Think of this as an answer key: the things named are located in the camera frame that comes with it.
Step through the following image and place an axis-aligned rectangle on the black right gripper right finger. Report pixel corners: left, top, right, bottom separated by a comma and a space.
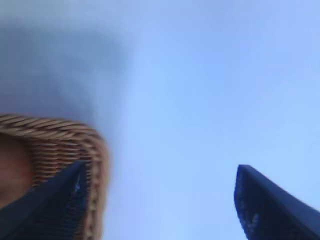
233, 163, 320, 240

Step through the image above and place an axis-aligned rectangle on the orange knobbed mandarin fruit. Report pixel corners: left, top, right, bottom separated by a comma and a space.
0, 133, 35, 208

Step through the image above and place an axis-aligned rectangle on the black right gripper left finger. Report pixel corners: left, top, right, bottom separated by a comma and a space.
0, 160, 89, 240

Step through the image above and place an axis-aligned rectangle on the brown woven wicker basket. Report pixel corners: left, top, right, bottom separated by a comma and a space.
0, 113, 111, 240

